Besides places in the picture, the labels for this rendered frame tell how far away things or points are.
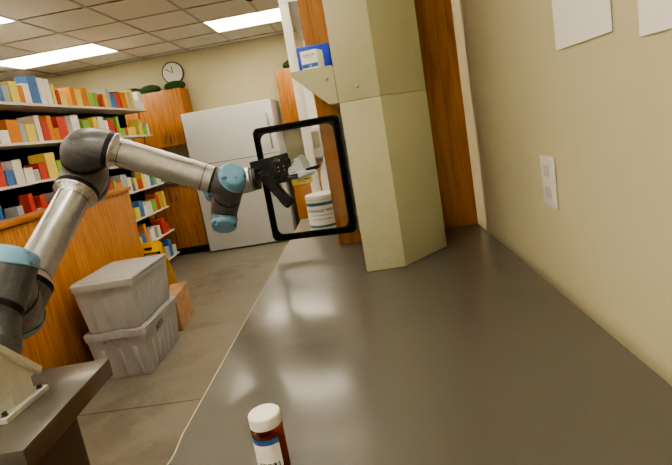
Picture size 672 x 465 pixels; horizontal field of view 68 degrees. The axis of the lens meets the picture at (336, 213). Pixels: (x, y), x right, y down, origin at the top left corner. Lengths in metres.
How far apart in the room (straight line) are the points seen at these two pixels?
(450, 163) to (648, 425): 1.18
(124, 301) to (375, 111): 2.41
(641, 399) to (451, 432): 0.25
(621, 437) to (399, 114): 0.96
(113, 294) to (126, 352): 0.39
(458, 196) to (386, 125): 0.52
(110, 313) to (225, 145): 3.45
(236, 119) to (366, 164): 5.11
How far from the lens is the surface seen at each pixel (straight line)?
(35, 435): 1.03
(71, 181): 1.48
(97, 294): 3.46
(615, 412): 0.78
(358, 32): 1.37
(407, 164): 1.41
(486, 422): 0.75
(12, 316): 1.16
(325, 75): 1.36
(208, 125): 6.50
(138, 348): 3.50
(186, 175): 1.37
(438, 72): 1.75
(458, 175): 1.77
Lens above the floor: 1.36
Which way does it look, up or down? 10 degrees down
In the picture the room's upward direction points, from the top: 10 degrees counter-clockwise
